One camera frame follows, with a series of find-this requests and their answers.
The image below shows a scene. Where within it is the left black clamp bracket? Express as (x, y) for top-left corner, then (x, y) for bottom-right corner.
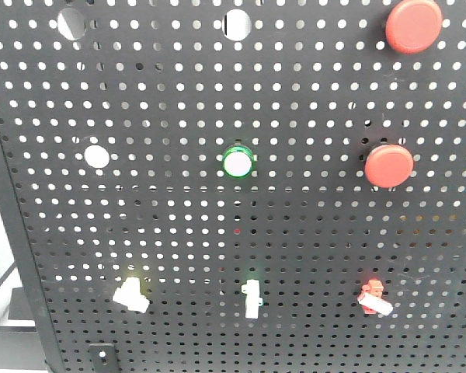
(89, 343), (120, 373)

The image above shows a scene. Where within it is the black box on desk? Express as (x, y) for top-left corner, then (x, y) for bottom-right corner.
(8, 288), (33, 321)

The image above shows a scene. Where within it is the red mushroom button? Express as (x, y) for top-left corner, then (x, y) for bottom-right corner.
(364, 145), (414, 188)
(384, 0), (443, 54)

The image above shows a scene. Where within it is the yellow toggle switch lower left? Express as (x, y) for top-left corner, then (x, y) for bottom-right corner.
(112, 277), (150, 313)

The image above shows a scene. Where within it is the lower red mushroom button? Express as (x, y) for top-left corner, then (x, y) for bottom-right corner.
(364, 145), (414, 188)

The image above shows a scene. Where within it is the green round push button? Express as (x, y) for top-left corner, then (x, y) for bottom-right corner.
(222, 145), (255, 178)

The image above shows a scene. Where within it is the white standing desk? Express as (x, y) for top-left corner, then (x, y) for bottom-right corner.
(0, 326), (46, 371)

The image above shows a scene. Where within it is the red toggle switch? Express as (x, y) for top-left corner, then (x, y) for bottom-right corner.
(357, 279), (393, 315)

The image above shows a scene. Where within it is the white green toggle switch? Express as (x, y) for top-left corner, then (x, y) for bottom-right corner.
(241, 279), (263, 319)

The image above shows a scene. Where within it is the black perforated pegboard panel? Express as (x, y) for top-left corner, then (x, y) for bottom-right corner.
(0, 1), (466, 372)

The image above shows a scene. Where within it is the upper red mushroom button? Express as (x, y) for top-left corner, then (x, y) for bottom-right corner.
(384, 0), (443, 54)

